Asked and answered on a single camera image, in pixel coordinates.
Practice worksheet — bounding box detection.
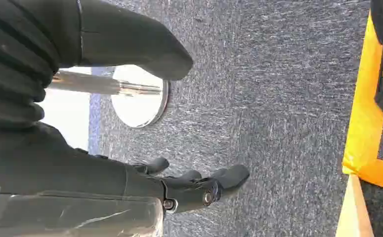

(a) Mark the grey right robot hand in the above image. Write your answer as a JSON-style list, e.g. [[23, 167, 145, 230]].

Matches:
[[0, 0, 250, 237]]

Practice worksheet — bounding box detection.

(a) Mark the chrome pole with round base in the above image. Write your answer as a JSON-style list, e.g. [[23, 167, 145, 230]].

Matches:
[[47, 65, 171, 128]]

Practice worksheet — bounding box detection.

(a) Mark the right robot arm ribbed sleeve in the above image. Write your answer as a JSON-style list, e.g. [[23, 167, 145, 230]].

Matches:
[[0, 0, 61, 129]]

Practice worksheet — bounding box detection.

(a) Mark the beige wooden board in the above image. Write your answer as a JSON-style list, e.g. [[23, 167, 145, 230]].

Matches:
[[335, 173, 375, 237]]

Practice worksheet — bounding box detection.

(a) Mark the yellow floor tape strip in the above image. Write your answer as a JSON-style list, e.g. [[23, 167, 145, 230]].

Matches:
[[341, 9, 383, 176], [357, 158, 383, 194]]

